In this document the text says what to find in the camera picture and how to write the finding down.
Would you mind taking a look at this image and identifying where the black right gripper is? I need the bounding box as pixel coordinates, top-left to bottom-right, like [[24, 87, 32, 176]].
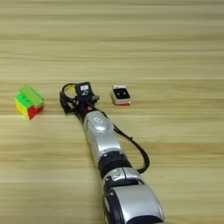
[[59, 89, 101, 116]]

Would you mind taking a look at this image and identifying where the black tape roll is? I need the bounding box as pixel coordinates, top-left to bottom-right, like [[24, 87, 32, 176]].
[[61, 82, 79, 100]]

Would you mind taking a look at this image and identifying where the red and white card box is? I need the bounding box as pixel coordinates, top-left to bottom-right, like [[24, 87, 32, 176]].
[[112, 84, 131, 107]]

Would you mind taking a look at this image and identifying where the green rectangular block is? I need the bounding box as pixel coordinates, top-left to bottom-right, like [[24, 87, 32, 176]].
[[19, 84, 45, 109]]

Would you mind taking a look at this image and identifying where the multicolour Rubik's cube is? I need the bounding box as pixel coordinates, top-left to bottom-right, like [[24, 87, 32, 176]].
[[14, 91, 45, 121]]

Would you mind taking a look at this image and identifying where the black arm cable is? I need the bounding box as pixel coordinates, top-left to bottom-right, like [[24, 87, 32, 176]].
[[100, 108, 151, 175]]

